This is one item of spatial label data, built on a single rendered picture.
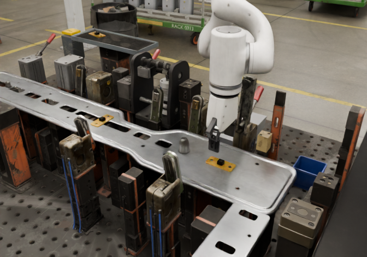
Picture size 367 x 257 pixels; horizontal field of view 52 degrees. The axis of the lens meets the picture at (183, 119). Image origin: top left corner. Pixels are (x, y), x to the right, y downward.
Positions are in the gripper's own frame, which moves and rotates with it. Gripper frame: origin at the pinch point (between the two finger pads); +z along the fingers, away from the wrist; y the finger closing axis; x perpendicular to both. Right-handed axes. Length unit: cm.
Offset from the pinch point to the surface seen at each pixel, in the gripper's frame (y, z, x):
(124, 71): -21, -1, -54
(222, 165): 1.1, 7.7, 1.1
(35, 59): -17, 4, -102
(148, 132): -2.3, 8.3, -28.0
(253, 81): -15.1, -12.5, 1.7
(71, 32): -31, -6, -93
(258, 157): -8.4, 8.0, 8.2
